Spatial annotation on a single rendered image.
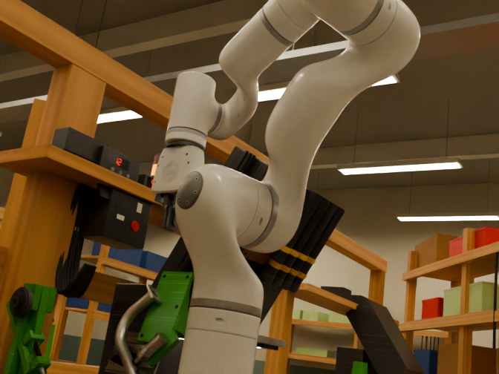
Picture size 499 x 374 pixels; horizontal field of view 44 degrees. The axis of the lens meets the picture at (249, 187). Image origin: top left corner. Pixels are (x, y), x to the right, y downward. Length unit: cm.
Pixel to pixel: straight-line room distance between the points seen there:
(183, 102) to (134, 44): 586
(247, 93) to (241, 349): 52
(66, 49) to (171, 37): 487
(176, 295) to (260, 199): 74
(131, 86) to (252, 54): 99
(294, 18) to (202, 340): 59
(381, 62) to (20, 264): 117
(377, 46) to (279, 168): 26
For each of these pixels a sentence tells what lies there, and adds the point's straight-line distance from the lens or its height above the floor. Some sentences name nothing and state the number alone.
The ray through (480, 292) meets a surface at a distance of 476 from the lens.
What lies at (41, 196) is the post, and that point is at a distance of 185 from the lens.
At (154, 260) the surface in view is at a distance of 761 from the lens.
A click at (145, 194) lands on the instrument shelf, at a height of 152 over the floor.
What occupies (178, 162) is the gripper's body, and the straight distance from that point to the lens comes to 124.
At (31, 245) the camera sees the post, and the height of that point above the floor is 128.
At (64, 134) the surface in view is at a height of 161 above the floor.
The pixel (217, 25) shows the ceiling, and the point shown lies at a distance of 645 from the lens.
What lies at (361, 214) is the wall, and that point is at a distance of 1166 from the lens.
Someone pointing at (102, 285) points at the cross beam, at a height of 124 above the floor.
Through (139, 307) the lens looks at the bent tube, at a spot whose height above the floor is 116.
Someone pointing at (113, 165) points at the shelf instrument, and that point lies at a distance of 191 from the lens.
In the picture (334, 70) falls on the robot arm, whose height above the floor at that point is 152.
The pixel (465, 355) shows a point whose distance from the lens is 484.
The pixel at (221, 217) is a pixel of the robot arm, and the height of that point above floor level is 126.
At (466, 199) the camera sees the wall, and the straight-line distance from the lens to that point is 1115.
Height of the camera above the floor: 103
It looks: 16 degrees up
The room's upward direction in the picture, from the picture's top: 8 degrees clockwise
